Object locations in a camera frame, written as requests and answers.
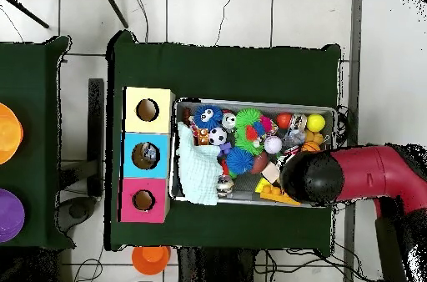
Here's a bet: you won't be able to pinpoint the grey round stand base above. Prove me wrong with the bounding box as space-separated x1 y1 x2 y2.
57 195 98 234

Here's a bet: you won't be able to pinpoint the black stand legs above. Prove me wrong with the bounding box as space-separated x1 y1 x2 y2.
0 0 129 29

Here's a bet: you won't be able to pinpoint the grey floor cable cover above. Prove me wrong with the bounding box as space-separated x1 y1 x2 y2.
343 0 364 282

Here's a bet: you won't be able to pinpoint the red rubber ball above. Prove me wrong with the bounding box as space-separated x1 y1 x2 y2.
275 112 294 130

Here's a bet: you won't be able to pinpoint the silver wire mesh bin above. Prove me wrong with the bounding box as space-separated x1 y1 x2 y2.
168 96 338 209

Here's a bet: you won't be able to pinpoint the orange plastic bowl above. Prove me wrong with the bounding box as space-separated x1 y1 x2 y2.
0 103 24 165

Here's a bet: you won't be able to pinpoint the long orange toy block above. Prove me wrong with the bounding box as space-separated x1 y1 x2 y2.
259 183 301 207

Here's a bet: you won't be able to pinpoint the blue spiky ball with eyes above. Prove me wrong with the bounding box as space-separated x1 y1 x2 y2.
193 104 224 130

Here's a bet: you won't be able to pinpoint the wooden box with three holes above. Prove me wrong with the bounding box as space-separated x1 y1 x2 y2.
117 86 176 224

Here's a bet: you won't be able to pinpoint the large yellow ball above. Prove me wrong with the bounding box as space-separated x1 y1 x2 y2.
306 113 327 133

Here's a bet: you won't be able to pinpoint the multicoloured spiky caterpillar toy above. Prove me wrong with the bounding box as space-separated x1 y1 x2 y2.
234 114 274 156

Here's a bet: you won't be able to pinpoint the orange plastic cup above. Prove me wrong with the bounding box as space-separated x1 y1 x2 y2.
131 245 172 276

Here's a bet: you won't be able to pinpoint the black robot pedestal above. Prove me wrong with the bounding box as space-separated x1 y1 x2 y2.
176 246 258 282

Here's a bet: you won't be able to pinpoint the white baseball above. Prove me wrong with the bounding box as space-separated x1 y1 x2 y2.
264 135 284 155

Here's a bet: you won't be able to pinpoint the blue spiky rubber ball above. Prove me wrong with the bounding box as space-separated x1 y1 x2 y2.
225 147 256 176

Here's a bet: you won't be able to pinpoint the dark green tablecloth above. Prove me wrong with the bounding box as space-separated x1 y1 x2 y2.
104 29 343 256
0 35 76 251

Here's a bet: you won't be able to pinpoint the purple plastic bowl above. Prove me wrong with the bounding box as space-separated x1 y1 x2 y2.
0 188 26 244

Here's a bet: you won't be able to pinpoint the mint muslin cloth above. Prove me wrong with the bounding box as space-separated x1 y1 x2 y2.
176 121 224 206

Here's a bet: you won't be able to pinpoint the black floor post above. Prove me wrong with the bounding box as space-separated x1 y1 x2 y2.
87 78 105 198

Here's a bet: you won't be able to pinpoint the black and white soccer ball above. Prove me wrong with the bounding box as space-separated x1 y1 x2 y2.
208 127 229 147

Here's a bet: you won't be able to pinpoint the crushed clear plastic bottle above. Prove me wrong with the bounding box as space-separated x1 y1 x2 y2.
141 143 158 164

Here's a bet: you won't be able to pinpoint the green spiky rubber ball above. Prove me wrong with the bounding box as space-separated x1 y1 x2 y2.
234 108 263 128

